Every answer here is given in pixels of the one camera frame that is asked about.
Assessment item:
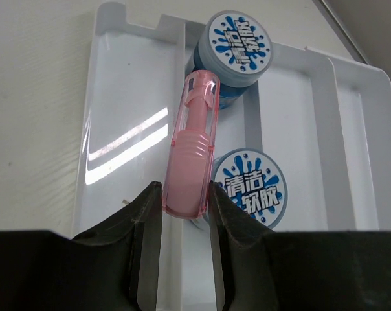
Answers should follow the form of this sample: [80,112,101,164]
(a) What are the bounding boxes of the white plastic organizer tray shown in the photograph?
[73,2,391,310]

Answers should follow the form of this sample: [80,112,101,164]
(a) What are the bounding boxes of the pink correction tape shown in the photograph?
[162,70,220,219]

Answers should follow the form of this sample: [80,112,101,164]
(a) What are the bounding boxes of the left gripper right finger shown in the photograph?
[208,182,391,310]

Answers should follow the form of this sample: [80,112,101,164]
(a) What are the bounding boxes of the blue putty jar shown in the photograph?
[188,148,289,231]
[188,10,273,109]

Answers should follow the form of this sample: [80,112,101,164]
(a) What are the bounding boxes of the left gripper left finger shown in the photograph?
[0,181,162,310]

